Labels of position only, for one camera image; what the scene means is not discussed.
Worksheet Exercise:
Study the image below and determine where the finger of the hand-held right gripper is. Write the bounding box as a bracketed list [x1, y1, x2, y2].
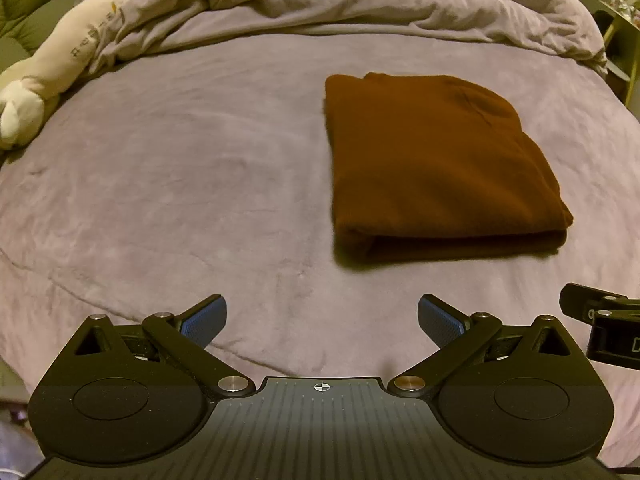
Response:
[558, 282, 640, 323]

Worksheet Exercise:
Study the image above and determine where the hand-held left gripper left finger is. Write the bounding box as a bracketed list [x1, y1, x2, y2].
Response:
[64, 293, 257, 399]

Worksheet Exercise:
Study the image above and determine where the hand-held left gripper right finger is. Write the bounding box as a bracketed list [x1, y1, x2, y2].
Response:
[387, 293, 587, 399]

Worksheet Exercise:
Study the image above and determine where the rust brown sweater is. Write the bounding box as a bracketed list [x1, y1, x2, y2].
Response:
[323, 72, 574, 270]

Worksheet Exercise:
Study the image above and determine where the purple bed sheet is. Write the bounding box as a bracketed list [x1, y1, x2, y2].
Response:
[0, 27, 640, 401]

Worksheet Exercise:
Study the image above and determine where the pale yellow shelf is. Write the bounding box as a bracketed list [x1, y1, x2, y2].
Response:
[594, 0, 640, 108]

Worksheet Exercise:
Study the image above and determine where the long white plush toy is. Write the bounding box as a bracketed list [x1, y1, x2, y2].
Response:
[0, 0, 148, 151]

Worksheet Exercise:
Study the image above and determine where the purple crumpled duvet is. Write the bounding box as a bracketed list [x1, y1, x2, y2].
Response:
[87, 0, 608, 77]

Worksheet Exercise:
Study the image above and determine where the olive green cushion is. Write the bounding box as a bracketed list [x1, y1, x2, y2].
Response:
[0, 0, 103, 78]

